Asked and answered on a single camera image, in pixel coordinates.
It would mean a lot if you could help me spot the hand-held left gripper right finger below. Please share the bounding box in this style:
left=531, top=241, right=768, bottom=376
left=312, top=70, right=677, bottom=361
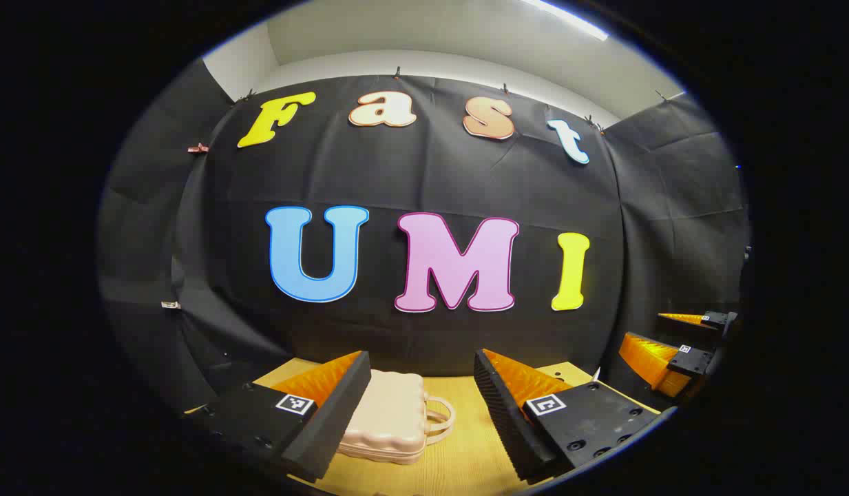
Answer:
left=473, top=348, right=663, bottom=484

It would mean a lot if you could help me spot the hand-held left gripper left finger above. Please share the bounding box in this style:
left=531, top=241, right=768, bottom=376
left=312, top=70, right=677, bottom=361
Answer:
left=183, top=350, right=373, bottom=483

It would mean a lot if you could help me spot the pink hard-shell suitcase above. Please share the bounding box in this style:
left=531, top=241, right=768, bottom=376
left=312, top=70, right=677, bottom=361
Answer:
left=338, top=370, right=456, bottom=466

